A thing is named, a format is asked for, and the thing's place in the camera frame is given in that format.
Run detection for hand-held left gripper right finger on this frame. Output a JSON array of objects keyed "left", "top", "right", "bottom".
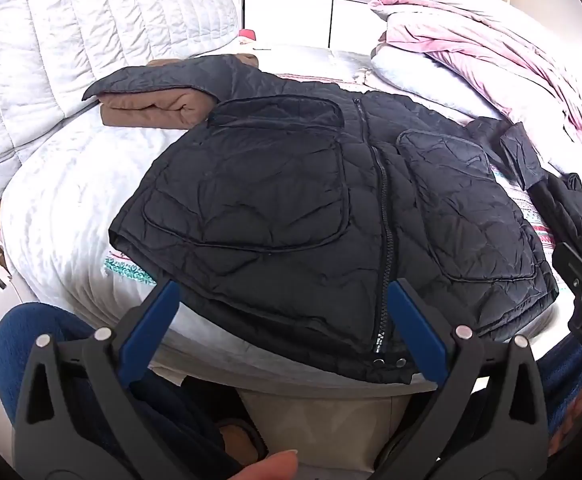
[{"left": 371, "top": 277, "right": 552, "bottom": 480}]

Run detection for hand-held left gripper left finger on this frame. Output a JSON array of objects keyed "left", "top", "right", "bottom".
[{"left": 13, "top": 279, "right": 242, "bottom": 480}]

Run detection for black quilted jacket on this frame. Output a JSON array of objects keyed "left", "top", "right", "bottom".
[{"left": 83, "top": 52, "right": 582, "bottom": 386}]

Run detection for person's left hand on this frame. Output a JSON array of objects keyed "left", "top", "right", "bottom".
[{"left": 231, "top": 450, "right": 300, "bottom": 480}]

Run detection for person's right leg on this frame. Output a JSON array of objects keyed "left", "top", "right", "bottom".
[{"left": 538, "top": 332, "right": 582, "bottom": 457}]

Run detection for person's leg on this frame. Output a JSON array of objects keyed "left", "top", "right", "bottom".
[
  {"left": 538, "top": 332, "right": 582, "bottom": 457},
  {"left": 0, "top": 302, "right": 232, "bottom": 466}
]

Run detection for patterned knit blanket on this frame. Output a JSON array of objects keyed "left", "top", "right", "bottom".
[{"left": 103, "top": 72, "right": 556, "bottom": 283}]

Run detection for person's left leg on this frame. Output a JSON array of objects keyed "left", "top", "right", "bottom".
[{"left": 0, "top": 302, "right": 232, "bottom": 466}]

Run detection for folded brown garment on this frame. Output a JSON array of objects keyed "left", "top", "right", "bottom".
[{"left": 100, "top": 51, "right": 259, "bottom": 128}]

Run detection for pink blanket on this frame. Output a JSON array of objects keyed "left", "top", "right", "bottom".
[{"left": 368, "top": 0, "right": 582, "bottom": 133}]

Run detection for grey pillow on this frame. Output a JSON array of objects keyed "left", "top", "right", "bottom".
[{"left": 370, "top": 50, "right": 504, "bottom": 123}]

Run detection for white wardrobe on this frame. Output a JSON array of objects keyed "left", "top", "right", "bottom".
[{"left": 243, "top": 0, "right": 512, "bottom": 53}]

